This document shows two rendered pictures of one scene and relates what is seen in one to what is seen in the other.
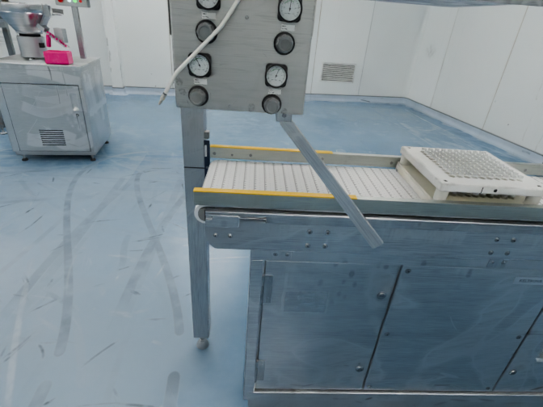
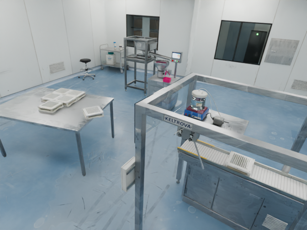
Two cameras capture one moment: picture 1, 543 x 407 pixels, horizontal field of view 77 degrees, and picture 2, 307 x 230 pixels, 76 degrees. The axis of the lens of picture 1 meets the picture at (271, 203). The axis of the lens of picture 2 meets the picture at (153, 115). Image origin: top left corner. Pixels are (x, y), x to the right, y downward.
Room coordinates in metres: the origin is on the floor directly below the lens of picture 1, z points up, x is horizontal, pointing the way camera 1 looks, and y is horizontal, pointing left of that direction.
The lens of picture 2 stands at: (-1.02, -0.64, 2.22)
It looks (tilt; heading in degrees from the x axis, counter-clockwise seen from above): 28 degrees down; 35
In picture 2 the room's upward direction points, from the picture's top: 3 degrees clockwise
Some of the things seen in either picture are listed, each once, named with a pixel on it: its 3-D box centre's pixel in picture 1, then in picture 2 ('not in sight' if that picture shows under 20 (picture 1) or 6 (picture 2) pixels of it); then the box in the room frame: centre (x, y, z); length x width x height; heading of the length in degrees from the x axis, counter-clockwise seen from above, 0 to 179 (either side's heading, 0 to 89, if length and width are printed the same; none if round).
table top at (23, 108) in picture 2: not in sight; (55, 105); (0.34, 2.23, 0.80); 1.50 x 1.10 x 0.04; 113
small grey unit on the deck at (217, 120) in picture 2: not in sight; (217, 120); (0.73, -0.17, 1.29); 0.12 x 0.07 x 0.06; 94
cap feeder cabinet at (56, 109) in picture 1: (59, 107); (162, 92); (2.84, 1.85, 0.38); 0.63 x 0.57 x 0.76; 102
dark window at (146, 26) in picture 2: not in sight; (141, 32); (4.93, 4.30, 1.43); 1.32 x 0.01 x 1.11; 102
